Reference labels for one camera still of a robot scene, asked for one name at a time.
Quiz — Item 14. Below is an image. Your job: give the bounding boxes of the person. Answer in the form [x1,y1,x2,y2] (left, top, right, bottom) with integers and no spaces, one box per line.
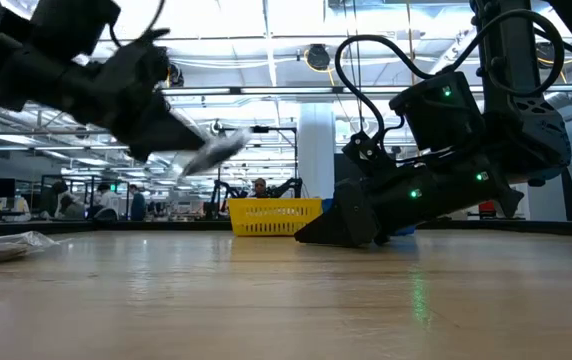
[93,183,120,221]
[128,183,147,221]
[59,193,87,220]
[250,177,271,199]
[38,180,70,220]
[13,195,32,221]

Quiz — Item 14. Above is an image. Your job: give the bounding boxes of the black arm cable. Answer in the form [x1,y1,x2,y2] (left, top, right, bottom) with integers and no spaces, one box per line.
[334,8,566,146]
[108,0,167,49]

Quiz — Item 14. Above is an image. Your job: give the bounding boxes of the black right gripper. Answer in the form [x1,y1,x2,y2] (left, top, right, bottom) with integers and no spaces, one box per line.
[294,152,525,249]

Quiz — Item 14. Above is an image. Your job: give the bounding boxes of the white building pillar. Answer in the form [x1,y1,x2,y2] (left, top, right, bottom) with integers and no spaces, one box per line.
[298,102,336,199]

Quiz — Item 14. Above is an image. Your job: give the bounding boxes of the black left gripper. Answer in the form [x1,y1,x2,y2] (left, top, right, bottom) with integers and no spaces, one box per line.
[0,47,207,162]

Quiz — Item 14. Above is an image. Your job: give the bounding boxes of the black ceiling cable reel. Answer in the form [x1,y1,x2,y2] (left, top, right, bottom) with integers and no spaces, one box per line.
[165,62,186,89]
[535,42,556,67]
[307,43,331,71]

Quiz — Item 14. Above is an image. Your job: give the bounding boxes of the large black screen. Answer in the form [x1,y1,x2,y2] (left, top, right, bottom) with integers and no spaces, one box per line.
[334,153,355,184]

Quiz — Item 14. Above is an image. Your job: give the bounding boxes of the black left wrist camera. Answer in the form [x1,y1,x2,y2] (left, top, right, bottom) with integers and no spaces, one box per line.
[96,28,172,96]

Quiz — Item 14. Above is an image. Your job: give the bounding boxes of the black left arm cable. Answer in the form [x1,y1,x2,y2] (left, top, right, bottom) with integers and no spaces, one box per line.
[108,0,167,49]

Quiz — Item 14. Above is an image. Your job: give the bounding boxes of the black background rig frame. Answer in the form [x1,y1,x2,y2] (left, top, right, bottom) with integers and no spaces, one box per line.
[217,126,298,201]

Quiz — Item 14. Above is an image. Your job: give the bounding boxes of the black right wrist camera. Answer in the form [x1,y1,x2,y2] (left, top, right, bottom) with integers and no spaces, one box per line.
[341,131,396,176]

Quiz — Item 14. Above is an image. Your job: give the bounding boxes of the black comb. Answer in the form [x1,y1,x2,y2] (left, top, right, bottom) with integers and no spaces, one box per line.
[0,230,60,267]
[180,127,253,177]

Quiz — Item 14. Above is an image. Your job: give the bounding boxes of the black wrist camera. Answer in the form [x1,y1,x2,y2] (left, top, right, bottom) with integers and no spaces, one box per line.
[96,28,172,96]
[341,131,396,176]

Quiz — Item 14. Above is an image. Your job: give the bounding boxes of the yellow plastic basket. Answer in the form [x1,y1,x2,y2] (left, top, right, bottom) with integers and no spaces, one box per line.
[227,197,324,237]

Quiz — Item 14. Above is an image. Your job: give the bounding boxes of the blue plastic basket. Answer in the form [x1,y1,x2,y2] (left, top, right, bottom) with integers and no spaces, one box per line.
[321,198,417,236]

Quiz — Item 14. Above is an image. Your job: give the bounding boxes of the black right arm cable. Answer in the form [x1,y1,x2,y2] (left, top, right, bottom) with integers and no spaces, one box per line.
[334,8,566,146]

